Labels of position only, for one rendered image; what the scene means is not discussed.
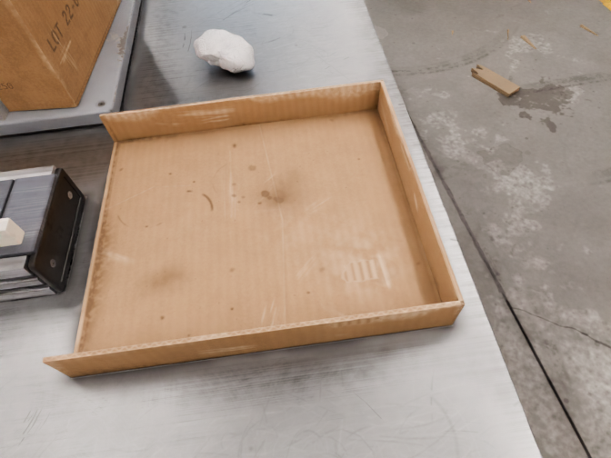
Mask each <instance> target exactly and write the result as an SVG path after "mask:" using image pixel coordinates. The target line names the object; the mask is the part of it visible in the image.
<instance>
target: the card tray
mask: <svg viewBox="0 0 611 458"><path fill-rule="evenodd" d="M99 117H100V119H101V120H102V122H103V124H104V126H105V128H106V130H107V131H108V133H109V134H110V135H111V137H112V139H113V141H114V147H113V152H112V156H111V161H110V165H109V171H108V176H107V180H106V185H105V194H104V199H103V203H102V208H101V213H100V218H99V223H98V227H97V232H96V237H95V246H94V251H93V255H92V260H91V265H90V270H89V275H88V279H87V284H86V289H85V298H84V302H83V307H82V313H81V317H80V322H79V326H78V331H77V336H76V341H75V349H74V353H69V354H62V355H55V356H48V357H44V358H43V363H45V364H46V365H48V366H50V367H52V368H54V369H56V370H57V371H59V372H61V373H64V374H66V375H68V376H70V377H78V376H85V375H91V374H99V373H111V372H117V371H124V370H131V369H137V368H144V367H150V366H158V365H164V364H171V363H183V362H190V361H196V360H203V359H209V358H216V357H223V356H229V355H236V354H243V353H255V352H262V351H268V350H275V349H282V348H288V347H295V346H302V345H309V344H320V343H327V342H334V341H341V340H347V339H354V338H361V337H367V336H374V335H380V334H393V333H400V332H406V331H413V330H420V329H426V328H433V327H439V326H446V325H452V324H453V323H454V321H455V319H456V318H457V316H458V315H459V314H460V312H461V310H462V309H463V307H464V306H465V302H464V299H463V296H462V294H461V292H460V289H459V286H458V283H457V281H456V277H455V274H454V272H453V269H452V266H451V264H450V262H449V259H448V256H447V254H446V249H445V247H444V245H443V242H442V239H441V236H440V234H439V232H438V229H437V226H436V222H435V219H434V216H433V215H432V212H431V209H430V207H429V204H428V201H427V199H426V195H425V192H424V189H423V187H422V185H421V182H420V179H419V177H418V174H417V171H416V168H415V165H414V162H413V159H412V157H411V154H410V152H409V150H408V147H407V144H406V140H405V138H404V135H403V132H402V130H401V127H400V124H399V122H398V120H397V117H396V112H395V110H394V107H393V105H392V102H391V100H390V97H389V94H388V92H387V90H386V85H385V83H384V80H383V79H382V80H375V81H367V82H360V83H352V84H345V85H331V86H324V87H316V88H308V89H301V90H294V91H286V92H279V93H272V94H264V95H250V96H243V97H235V98H227V99H220V100H213V101H205V102H198V103H191V104H183V105H169V106H162V107H154V108H146V109H139V110H132V111H124V112H117V113H110V114H101V115H99Z"/></svg>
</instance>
